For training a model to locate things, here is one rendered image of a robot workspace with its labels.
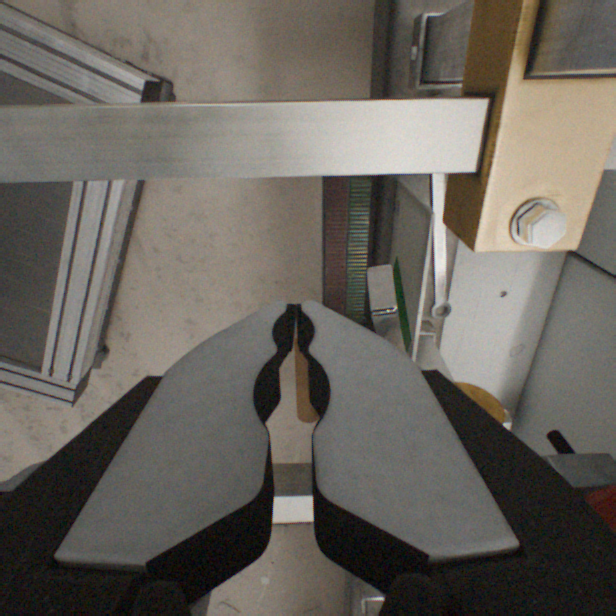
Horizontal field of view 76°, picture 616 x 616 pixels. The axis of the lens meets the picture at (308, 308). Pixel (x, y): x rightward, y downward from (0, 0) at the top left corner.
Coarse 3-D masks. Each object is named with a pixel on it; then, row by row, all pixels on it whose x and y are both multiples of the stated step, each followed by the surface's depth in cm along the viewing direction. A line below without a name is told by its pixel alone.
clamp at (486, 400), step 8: (456, 384) 28; (464, 384) 28; (472, 384) 28; (472, 392) 27; (480, 392) 27; (488, 392) 27; (480, 400) 26; (488, 400) 26; (496, 400) 26; (488, 408) 26; (496, 408) 26; (496, 416) 25; (504, 416) 25; (504, 424) 26
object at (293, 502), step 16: (272, 464) 31; (288, 464) 31; (304, 464) 31; (560, 464) 30; (576, 464) 30; (592, 464) 30; (608, 464) 30; (288, 480) 29; (304, 480) 29; (576, 480) 29; (592, 480) 29; (608, 480) 29; (288, 496) 28; (304, 496) 28; (288, 512) 29; (304, 512) 29
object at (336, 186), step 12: (336, 180) 33; (336, 192) 33; (336, 204) 34; (336, 216) 34; (336, 228) 35; (336, 240) 35; (336, 252) 36; (336, 264) 37; (336, 276) 37; (336, 288) 38; (336, 300) 38; (336, 312) 39
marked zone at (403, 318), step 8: (392, 272) 35; (400, 280) 33; (400, 288) 33; (400, 296) 33; (400, 304) 33; (400, 312) 33; (400, 320) 33; (408, 328) 30; (408, 336) 30; (408, 344) 31
